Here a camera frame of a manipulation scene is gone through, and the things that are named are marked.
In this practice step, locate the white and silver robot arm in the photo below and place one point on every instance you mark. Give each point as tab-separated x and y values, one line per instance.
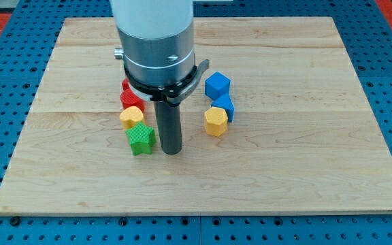
157	39

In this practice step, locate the light wooden board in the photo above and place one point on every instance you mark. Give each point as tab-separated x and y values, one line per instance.
303	140

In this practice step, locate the yellow heart block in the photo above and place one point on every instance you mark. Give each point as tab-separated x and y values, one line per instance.
131	116

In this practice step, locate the red block behind arm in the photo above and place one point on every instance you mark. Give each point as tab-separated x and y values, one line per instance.
125	84

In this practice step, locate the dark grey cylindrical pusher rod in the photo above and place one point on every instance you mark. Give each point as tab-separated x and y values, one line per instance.
169	127

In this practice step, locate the blue triangular block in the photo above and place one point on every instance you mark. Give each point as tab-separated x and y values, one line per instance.
225	102

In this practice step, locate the blue cube block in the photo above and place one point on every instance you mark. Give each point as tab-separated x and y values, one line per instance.
217	85

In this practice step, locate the yellow hexagon block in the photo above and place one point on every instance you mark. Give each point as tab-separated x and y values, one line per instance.
215	121

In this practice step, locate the red round block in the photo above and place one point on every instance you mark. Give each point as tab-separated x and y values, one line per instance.
129	99

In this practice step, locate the green star block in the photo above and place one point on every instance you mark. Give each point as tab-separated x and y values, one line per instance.
141	139

